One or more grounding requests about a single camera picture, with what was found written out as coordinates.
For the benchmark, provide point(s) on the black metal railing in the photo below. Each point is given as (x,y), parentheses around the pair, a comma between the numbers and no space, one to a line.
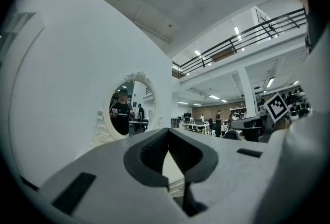
(232,44)

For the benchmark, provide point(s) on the white ornate oval mirror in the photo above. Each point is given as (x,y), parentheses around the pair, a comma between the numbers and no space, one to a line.
(104,125)

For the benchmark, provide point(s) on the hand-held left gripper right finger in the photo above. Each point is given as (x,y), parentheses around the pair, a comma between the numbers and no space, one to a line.
(232,179)

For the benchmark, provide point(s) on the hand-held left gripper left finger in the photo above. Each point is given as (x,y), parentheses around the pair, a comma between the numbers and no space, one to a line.
(108,166)

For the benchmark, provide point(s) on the white vanity table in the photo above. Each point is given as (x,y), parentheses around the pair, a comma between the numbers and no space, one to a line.
(172,169)

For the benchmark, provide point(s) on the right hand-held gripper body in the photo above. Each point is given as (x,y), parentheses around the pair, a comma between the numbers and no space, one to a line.
(277,108)

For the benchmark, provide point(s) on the office desks with monitors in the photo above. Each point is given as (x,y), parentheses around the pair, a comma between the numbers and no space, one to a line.
(196,123)

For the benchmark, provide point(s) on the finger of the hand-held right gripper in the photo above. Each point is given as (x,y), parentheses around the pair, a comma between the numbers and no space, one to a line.
(247,122)
(254,135)

